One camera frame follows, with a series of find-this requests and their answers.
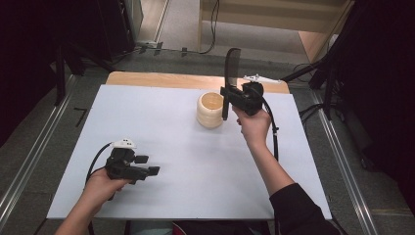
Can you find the person's left hand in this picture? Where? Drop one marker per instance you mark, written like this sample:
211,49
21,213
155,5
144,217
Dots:
101,187

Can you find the person's right hand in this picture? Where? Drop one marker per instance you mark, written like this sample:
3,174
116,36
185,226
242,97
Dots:
254,125

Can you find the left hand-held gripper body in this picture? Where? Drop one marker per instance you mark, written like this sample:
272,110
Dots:
122,166

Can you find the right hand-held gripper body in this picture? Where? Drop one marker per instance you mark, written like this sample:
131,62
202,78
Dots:
251,98

